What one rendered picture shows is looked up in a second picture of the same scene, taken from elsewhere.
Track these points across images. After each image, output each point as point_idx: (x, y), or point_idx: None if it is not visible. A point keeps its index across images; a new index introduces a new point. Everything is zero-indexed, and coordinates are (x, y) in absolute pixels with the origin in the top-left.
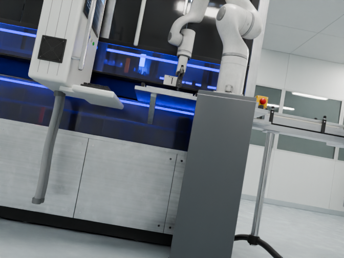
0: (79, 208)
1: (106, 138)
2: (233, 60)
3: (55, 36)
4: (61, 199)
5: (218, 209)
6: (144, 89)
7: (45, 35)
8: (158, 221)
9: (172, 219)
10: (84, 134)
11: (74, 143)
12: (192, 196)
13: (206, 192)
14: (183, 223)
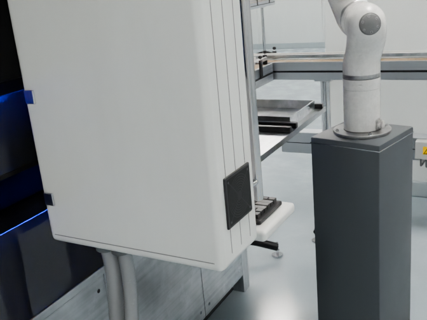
0: None
1: None
2: (378, 84)
3: (235, 168)
4: None
5: (401, 263)
6: None
7: (225, 175)
8: (199, 308)
9: (208, 291)
10: (96, 273)
11: (89, 300)
12: (387, 270)
13: (394, 255)
14: (384, 302)
